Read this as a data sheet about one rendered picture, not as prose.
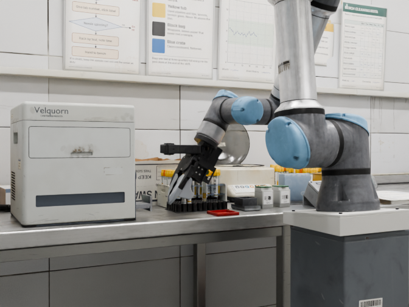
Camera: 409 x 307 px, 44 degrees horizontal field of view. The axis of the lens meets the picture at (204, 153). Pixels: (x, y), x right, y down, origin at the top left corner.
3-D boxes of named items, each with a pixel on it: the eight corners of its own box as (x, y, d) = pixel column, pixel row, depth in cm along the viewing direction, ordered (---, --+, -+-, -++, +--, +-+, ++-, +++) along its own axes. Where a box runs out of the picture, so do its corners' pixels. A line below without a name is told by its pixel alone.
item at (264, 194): (262, 208, 157) (262, 186, 157) (254, 206, 162) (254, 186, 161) (273, 208, 159) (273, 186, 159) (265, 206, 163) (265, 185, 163)
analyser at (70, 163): (22, 228, 120) (22, 100, 120) (10, 214, 145) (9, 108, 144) (146, 219, 134) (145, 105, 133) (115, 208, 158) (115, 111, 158)
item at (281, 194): (279, 207, 160) (279, 186, 160) (271, 206, 164) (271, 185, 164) (290, 206, 162) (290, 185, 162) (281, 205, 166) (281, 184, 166)
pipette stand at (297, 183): (286, 204, 167) (286, 174, 167) (276, 202, 174) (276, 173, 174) (313, 203, 171) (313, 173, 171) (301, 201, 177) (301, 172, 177)
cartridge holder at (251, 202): (244, 211, 151) (244, 199, 151) (230, 208, 159) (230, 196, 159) (260, 210, 153) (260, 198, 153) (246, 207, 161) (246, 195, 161)
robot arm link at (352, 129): (381, 167, 123) (378, 111, 123) (341, 169, 116) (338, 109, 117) (344, 169, 133) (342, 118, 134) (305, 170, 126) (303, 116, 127)
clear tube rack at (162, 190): (168, 209, 157) (168, 185, 157) (157, 205, 166) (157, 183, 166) (227, 205, 166) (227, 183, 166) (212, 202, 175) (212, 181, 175)
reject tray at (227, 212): (217, 216, 140) (217, 213, 140) (206, 213, 146) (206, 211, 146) (238, 214, 143) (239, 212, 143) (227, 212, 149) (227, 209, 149)
